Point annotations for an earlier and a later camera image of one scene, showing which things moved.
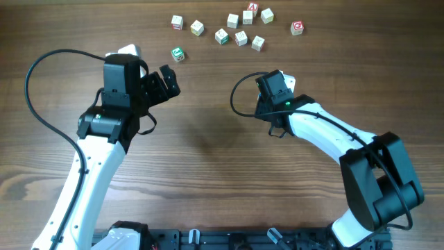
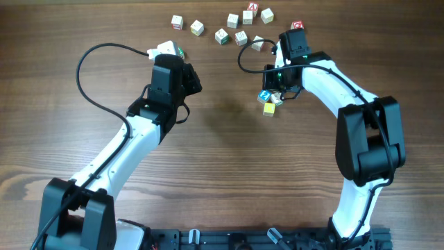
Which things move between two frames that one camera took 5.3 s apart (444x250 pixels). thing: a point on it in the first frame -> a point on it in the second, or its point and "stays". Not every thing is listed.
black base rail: [250, 239] stays
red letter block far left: [177, 22] stays
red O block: [297, 28] stays
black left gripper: [157, 87] -> [191, 79]
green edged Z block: [222, 37] stays
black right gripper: [261, 105] -> [268, 83]
